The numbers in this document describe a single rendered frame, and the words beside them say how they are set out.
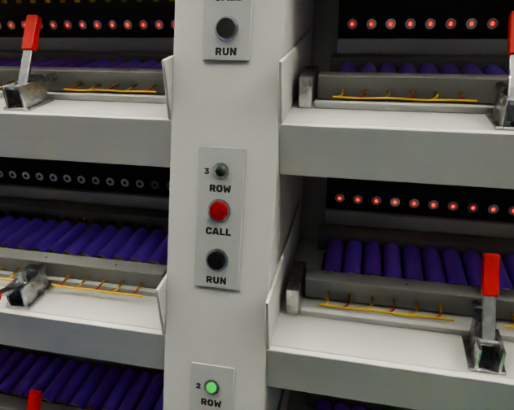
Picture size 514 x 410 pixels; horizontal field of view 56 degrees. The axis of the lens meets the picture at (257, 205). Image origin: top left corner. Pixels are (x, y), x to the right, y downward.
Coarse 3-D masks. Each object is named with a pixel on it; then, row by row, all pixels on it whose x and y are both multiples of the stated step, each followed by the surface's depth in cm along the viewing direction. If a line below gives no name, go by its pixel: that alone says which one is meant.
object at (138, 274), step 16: (0, 256) 52; (16, 256) 52; (32, 256) 52; (48, 256) 51; (64, 256) 51; (80, 256) 51; (16, 272) 51; (48, 272) 51; (64, 272) 51; (80, 272) 50; (96, 272) 50; (112, 272) 49; (128, 272) 49; (144, 272) 48; (160, 272) 48; (80, 288) 49; (96, 288) 48
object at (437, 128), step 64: (384, 0) 51; (448, 0) 50; (512, 0) 49; (384, 64) 50; (448, 64) 49; (512, 64) 37; (320, 128) 39; (384, 128) 38; (448, 128) 37; (512, 128) 36
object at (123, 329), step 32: (0, 192) 65; (32, 192) 64; (64, 192) 63; (96, 192) 62; (0, 288) 51; (64, 288) 50; (160, 288) 42; (0, 320) 48; (32, 320) 47; (64, 320) 46; (96, 320) 46; (128, 320) 46; (160, 320) 43; (64, 352) 48; (96, 352) 47; (128, 352) 46; (160, 352) 45
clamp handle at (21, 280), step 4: (16, 276) 47; (20, 276) 47; (20, 280) 48; (24, 280) 48; (16, 284) 47; (20, 284) 47; (24, 284) 48; (4, 288) 46; (8, 288) 46; (12, 288) 46; (16, 288) 46; (20, 288) 47; (0, 292) 44; (4, 292) 45; (8, 292) 45; (12, 292) 46; (0, 296) 44
